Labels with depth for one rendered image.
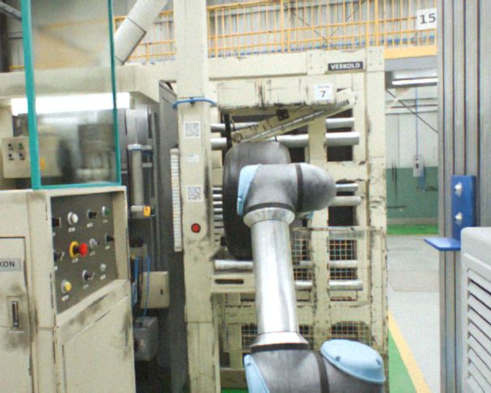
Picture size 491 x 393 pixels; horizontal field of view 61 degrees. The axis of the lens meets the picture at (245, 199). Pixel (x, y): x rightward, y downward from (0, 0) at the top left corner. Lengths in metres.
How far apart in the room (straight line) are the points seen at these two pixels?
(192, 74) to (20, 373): 1.33
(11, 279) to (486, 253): 1.13
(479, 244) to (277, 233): 0.55
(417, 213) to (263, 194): 10.21
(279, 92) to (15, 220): 1.40
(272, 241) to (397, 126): 10.25
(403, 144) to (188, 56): 9.38
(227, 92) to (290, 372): 1.62
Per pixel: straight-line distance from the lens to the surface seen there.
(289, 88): 2.17
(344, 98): 2.32
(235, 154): 1.80
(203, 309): 2.00
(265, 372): 0.83
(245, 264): 1.84
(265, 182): 0.93
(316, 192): 0.95
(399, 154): 11.03
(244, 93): 2.18
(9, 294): 1.30
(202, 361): 2.09
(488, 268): 0.38
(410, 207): 11.02
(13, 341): 1.33
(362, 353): 0.87
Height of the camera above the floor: 1.29
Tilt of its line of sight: 3 degrees down
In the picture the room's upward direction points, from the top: 2 degrees counter-clockwise
